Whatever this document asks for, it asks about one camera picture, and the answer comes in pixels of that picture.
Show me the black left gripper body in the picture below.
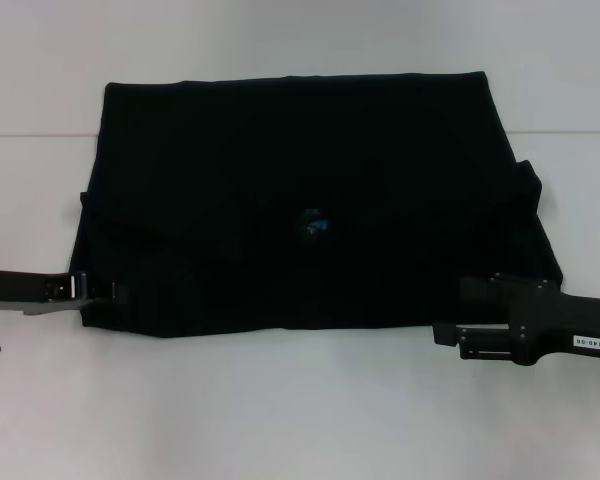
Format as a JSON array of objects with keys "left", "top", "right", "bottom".
[{"left": 0, "top": 268, "right": 77, "bottom": 305}]

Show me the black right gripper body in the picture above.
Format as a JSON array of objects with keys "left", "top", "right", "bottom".
[{"left": 512, "top": 281, "right": 600, "bottom": 366}]

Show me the black shirt with FREE! print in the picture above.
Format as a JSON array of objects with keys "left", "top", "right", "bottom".
[{"left": 69, "top": 72, "right": 566, "bottom": 342}]

